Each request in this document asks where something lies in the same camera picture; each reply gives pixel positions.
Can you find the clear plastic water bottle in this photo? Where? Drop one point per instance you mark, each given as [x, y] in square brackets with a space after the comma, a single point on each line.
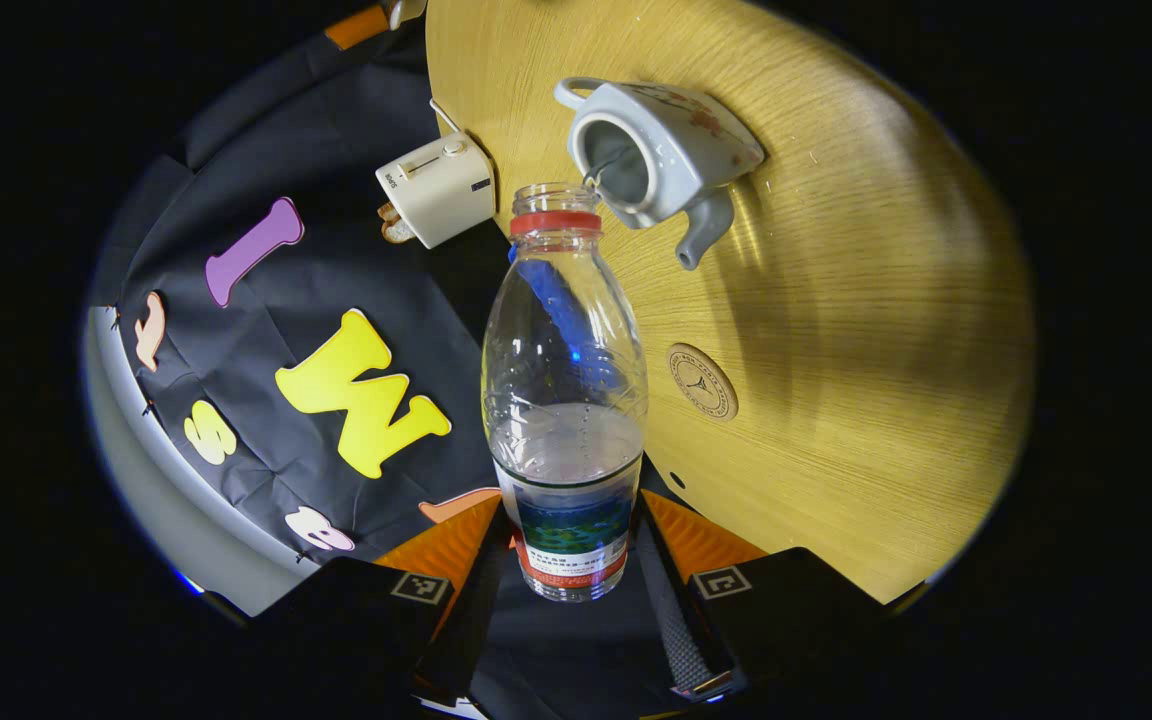
[564, 450]

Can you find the white ceramic teacup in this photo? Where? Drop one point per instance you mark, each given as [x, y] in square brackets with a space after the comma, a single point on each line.
[686, 140]

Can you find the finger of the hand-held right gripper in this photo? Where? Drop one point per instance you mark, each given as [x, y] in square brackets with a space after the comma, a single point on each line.
[358, 28]

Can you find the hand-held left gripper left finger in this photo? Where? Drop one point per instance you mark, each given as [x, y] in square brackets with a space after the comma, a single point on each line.
[466, 630]

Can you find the black backdrop cloth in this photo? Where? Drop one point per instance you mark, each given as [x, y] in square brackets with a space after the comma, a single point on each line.
[266, 330]

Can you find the blue folded towel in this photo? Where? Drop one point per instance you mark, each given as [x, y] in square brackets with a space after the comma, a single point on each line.
[561, 300]

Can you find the round wooden coaster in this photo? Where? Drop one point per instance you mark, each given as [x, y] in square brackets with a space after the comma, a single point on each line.
[702, 382]

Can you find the white toaster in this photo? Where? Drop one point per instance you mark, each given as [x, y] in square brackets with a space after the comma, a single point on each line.
[441, 190]

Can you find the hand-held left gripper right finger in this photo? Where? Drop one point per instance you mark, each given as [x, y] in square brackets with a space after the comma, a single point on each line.
[681, 630]

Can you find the toasted bread slice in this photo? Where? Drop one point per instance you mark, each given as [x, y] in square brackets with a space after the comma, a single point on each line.
[401, 232]
[389, 210]

